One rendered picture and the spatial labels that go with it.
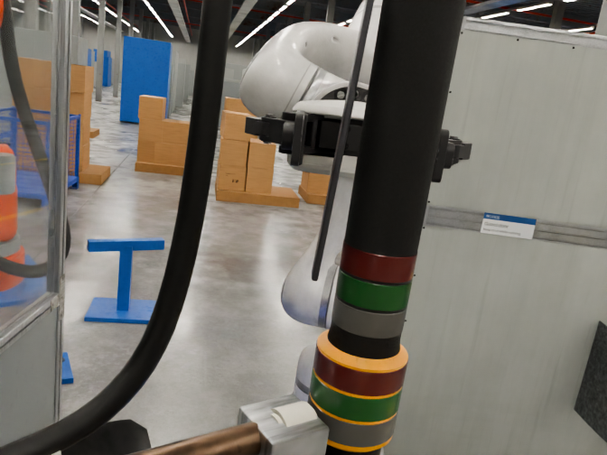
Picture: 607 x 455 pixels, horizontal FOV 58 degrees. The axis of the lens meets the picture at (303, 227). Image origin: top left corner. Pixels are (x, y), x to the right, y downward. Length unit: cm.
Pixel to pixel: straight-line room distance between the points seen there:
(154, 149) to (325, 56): 899
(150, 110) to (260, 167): 246
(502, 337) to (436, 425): 47
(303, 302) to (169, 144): 864
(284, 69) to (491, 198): 169
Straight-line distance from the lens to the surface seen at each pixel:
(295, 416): 25
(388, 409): 26
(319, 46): 65
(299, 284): 98
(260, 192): 798
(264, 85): 55
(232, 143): 783
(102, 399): 21
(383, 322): 24
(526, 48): 217
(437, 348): 232
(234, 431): 24
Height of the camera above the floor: 167
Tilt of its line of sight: 14 degrees down
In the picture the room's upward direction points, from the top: 8 degrees clockwise
